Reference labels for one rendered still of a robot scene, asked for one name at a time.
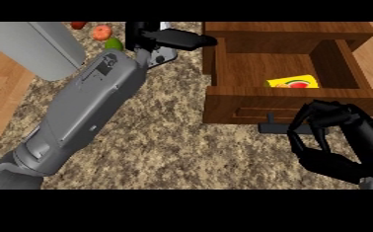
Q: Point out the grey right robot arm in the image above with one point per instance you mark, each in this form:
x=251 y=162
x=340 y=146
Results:
x=368 y=185

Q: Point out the red fruit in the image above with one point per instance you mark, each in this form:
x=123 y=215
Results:
x=79 y=24

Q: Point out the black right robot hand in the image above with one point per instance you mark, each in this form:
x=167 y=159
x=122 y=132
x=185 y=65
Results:
x=335 y=163

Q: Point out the brown wooden drawer box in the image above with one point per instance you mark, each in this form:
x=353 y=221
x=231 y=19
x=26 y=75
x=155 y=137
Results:
x=263 y=66

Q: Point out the brown wooden cabinet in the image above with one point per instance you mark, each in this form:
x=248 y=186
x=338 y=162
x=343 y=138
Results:
x=272 y=28

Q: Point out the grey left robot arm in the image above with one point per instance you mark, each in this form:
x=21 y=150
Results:
x=83 y=111

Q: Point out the brown wooden drawer front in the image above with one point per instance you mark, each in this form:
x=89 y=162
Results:
x=253 y=102

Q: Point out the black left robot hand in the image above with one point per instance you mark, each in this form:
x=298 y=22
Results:
x=175 y=40

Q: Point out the pale grey appliance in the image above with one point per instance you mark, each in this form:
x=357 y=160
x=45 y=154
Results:
x=39 y=48

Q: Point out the orange peach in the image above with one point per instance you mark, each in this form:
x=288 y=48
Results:
x=102 y=32

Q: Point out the yellow fruit-print box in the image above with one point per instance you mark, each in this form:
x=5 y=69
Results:
x=294 y=82

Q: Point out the green fruit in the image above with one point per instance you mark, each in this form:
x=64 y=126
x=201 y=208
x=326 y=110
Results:
x=114 y=44

